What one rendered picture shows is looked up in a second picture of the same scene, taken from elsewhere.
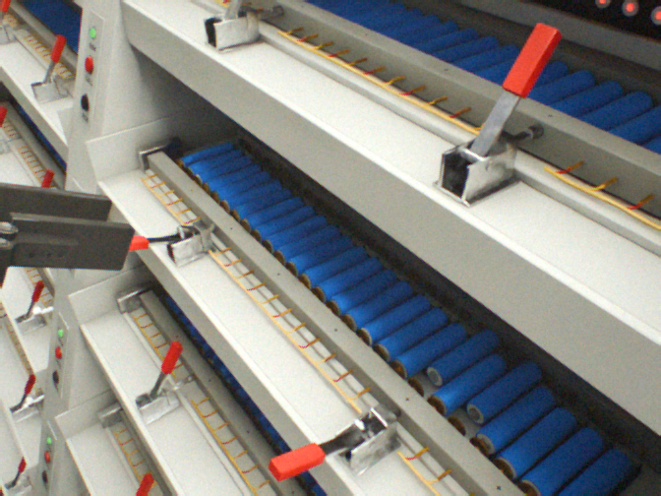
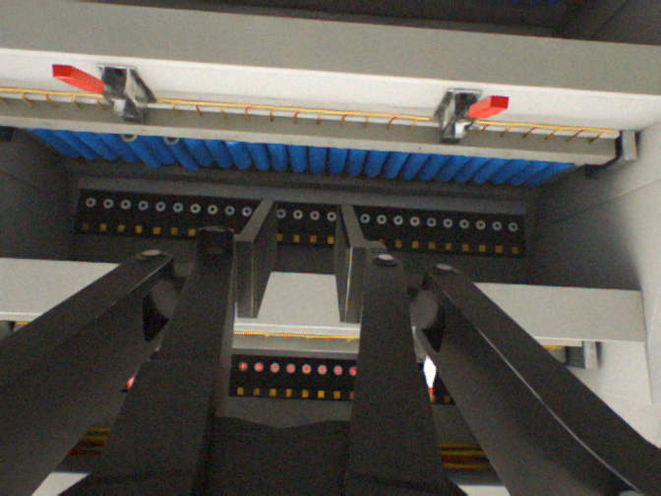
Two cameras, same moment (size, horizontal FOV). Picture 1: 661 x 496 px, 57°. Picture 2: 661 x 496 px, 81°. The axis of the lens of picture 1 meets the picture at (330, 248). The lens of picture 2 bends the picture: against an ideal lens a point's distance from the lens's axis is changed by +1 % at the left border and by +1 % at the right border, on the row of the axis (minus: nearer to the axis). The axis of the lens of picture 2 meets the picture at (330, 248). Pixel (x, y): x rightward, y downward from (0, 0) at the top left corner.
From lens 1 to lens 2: 0.40 m
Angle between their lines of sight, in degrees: 53
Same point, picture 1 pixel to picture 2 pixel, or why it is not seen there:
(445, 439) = (97, 126)
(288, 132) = (298, 302)
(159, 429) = not seen: outside the picture
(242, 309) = (337, 94)
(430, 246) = not seen: hidden behind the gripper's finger
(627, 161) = not seen: hidden behind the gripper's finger
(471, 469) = (66, 123)
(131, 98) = (644, 222)
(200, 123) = (579, 194)
